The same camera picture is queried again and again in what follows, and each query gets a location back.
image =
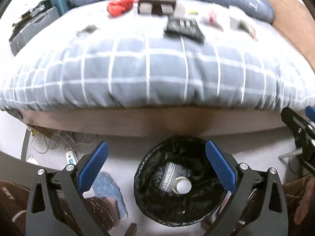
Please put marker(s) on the wooden headboard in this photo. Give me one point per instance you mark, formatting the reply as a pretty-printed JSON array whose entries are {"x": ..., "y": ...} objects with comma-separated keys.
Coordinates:
[{"x": 295, "y": 22}]

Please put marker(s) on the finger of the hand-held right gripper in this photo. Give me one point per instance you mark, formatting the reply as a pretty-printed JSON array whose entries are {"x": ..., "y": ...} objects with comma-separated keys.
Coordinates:
[
  {"x": 290, "y": 118},
  {"x": 310, "y": 114}
]

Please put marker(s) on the black clutter on suitcases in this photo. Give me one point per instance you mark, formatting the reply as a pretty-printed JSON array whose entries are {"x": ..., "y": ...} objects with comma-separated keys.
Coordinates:
[{"x": 41, "y": 5}]

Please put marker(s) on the black lined trash bin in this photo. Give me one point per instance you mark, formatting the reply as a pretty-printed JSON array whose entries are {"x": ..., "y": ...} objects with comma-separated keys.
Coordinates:
[{"x": 152, "y": 201}]

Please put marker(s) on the wooden bed frame rail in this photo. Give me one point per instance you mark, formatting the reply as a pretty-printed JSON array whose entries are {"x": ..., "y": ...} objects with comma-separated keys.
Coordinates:
[{"x": 147, "y": 123}]

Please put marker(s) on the crushed clear plastic bottle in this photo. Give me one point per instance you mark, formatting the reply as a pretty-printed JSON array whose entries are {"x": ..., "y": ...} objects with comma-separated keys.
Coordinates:
[{"x": 169, "y": 174}]

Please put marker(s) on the grey suitcase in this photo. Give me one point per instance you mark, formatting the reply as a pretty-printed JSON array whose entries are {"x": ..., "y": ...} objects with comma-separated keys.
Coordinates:
[{"x": 34, "y": 29}]

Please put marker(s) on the white power strip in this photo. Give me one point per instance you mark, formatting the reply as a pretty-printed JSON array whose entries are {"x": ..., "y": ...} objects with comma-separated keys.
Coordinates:
[{"x": 70, "y": 157}]

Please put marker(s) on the grey metal bar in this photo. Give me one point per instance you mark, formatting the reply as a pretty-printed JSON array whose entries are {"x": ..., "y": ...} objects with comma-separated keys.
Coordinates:
[{"x": 290, "y": 154}]

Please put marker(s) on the small grey wrapper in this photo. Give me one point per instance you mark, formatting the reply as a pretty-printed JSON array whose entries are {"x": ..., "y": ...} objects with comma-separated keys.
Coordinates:
[{"x": 86, "y": 29}]

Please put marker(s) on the yellow packet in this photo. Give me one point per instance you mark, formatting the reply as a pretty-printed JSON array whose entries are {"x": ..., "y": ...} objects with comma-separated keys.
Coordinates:
[{"x": 193, "y": 12}]

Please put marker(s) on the grey checked bed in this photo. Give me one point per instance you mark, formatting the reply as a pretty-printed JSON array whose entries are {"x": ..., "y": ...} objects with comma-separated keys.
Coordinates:
[{"x": 147, "y": 66}]

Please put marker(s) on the white grey packet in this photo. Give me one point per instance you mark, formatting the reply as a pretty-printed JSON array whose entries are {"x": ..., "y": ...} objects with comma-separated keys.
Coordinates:
[{"x": 240, "y": 22}]

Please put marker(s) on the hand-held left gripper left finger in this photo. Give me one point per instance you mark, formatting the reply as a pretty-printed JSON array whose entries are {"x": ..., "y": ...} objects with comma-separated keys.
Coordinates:
[{"x": 94, "y": 164}]

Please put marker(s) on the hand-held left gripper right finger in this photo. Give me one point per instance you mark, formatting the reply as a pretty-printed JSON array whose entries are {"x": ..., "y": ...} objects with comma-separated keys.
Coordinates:
[{"x": 220, "y": 164}]

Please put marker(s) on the person's right hand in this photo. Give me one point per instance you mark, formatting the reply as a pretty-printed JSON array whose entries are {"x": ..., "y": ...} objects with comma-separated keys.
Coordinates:
[{"x": 307, "y": 206}]

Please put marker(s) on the blue slipper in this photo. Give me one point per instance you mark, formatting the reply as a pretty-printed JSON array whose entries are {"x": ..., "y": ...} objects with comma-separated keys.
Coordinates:
[{"x": 110, "y": 189}]

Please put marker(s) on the small grey box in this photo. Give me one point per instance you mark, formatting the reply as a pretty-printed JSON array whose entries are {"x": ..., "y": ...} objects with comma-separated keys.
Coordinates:
[{"x": 180, "y": 9}]

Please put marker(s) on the teal suitcase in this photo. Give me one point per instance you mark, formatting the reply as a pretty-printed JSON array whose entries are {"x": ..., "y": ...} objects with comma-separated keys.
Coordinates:
[{"x": 60, "y": 2}]

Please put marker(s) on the pink white wrapper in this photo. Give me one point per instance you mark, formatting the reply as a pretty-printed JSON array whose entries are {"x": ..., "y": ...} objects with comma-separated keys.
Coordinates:
[{"x": 212, "y": 18}]

